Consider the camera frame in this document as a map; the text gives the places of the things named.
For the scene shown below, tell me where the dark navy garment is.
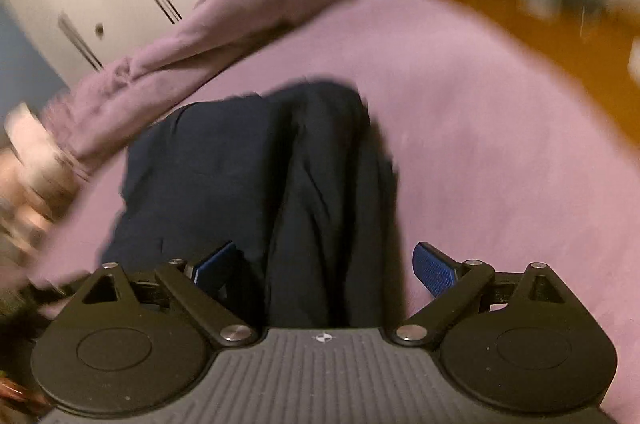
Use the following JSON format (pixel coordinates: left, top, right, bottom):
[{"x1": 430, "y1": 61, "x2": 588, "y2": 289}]
[{"x1": 102, "y1": 80, "x2": 396, "y2": 329}]

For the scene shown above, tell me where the purple bed sheet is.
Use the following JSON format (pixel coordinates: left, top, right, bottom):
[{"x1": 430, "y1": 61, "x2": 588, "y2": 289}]
[{"x1": 29, "y1": 0, "x2": 640, "y2": 414}]

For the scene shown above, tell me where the white plush toy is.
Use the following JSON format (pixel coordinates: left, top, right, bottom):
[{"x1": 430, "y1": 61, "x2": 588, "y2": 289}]
[{"x1": 4, "y1": 102, "x2": 81, "y2": 201}]

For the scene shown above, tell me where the purple rolled duvet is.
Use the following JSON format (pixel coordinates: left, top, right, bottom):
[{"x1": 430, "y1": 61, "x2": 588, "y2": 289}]
[{"x1": 41, "y1": 0, "x2": 340, "y2": 179}]

